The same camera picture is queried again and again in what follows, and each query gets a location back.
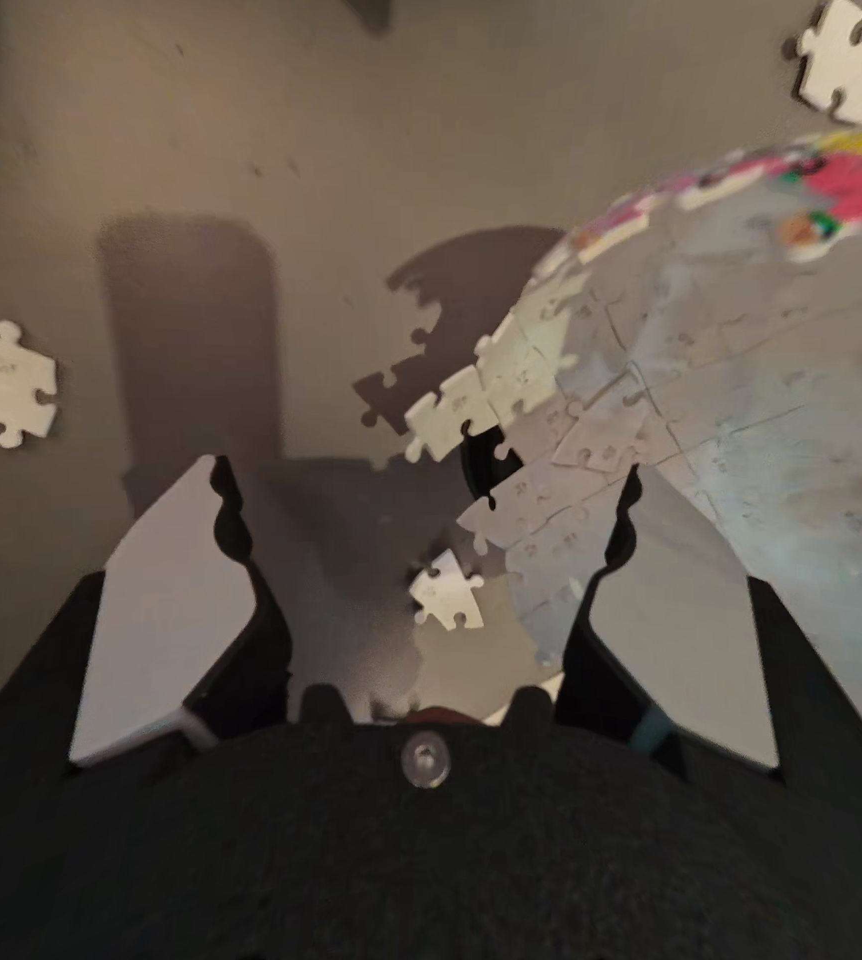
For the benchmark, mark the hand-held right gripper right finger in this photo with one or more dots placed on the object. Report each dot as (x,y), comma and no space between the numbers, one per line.
(686,630)

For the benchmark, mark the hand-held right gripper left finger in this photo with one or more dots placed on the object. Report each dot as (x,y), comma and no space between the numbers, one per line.
(169,615)

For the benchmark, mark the colourful puzzle ball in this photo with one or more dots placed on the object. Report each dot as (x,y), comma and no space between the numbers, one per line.
(701,420)

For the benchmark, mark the white puzzle piece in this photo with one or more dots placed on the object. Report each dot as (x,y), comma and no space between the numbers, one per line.
(855,60)
(446,590)
(4,383)

